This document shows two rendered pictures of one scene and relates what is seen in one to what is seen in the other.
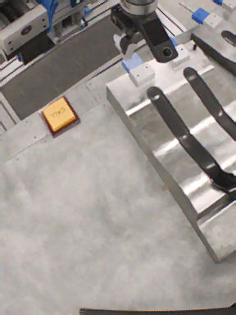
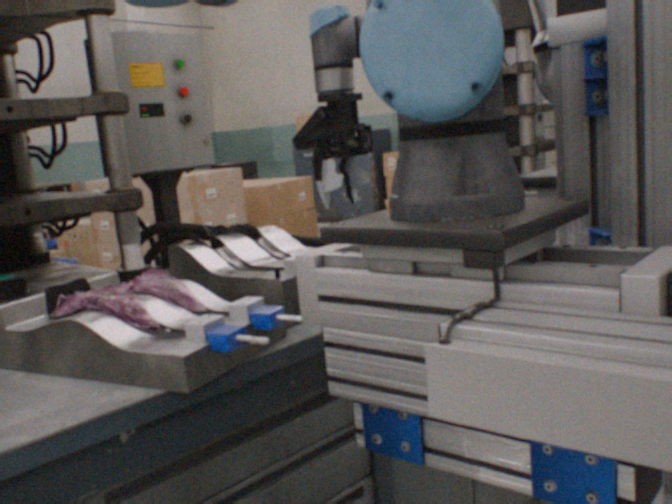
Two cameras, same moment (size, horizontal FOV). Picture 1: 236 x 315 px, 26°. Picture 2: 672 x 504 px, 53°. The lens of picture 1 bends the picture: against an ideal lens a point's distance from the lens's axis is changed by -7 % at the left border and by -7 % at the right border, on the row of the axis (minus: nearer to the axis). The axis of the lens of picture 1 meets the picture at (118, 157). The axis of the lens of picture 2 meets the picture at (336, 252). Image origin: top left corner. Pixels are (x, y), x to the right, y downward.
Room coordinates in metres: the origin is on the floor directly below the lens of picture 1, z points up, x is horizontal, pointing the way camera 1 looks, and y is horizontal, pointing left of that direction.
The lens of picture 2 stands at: (1.83, -0.34, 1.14)
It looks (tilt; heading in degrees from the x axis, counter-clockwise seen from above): 10 degrees down; 168
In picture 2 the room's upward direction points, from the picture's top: 5 degrees counter-clockwise
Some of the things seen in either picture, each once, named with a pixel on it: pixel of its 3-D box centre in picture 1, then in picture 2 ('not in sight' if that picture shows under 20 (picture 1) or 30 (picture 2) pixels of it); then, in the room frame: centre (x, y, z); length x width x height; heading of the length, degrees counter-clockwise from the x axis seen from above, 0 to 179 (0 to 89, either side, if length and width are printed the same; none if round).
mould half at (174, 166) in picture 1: (210, 145); (254, 267); (0.38, -0.22, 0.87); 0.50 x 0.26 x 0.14; 32
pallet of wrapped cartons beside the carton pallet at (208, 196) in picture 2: not in sight; (169, 230); (-3.86, -0.50, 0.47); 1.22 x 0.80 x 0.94; 45
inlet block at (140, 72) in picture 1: (130, 61); not in sight; (0.59, -0.03, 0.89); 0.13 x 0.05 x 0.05; 32
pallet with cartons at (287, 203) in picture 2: not in sight; (242, 222); (-4.63, 0.15, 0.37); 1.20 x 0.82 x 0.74; 49
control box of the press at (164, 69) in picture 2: not in sight; (175, 277); (-0.33, -0.40, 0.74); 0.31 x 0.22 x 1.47; 122
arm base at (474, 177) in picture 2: not in sight; (453, 167); (1.11, -0.05, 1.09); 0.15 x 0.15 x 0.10
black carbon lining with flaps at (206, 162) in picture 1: (213, 130); (252, 246); (0.40, -0.22, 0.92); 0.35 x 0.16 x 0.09; 32
